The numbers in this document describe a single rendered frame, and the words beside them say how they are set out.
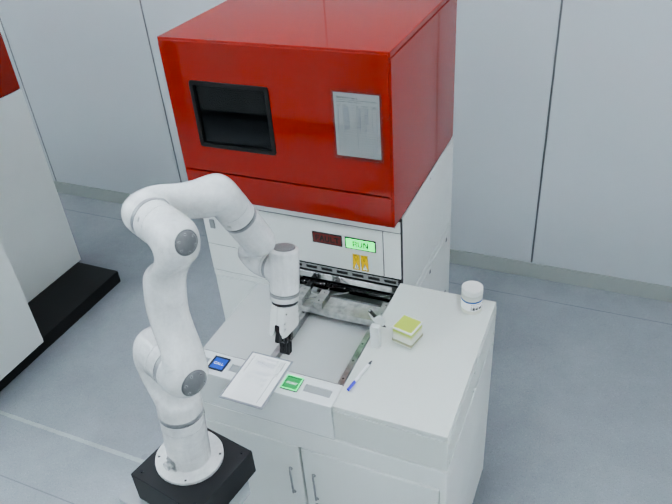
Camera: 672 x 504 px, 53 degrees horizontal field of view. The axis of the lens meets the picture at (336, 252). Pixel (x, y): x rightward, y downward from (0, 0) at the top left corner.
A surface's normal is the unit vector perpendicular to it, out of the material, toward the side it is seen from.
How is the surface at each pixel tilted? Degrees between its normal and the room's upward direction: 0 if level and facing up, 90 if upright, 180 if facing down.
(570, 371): 0
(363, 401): 0
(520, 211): 90
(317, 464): 90
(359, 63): 90
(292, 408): 90
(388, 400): 0
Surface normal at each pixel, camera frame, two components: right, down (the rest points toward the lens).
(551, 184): -0.39, 0.55
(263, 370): -0.07, -0.82
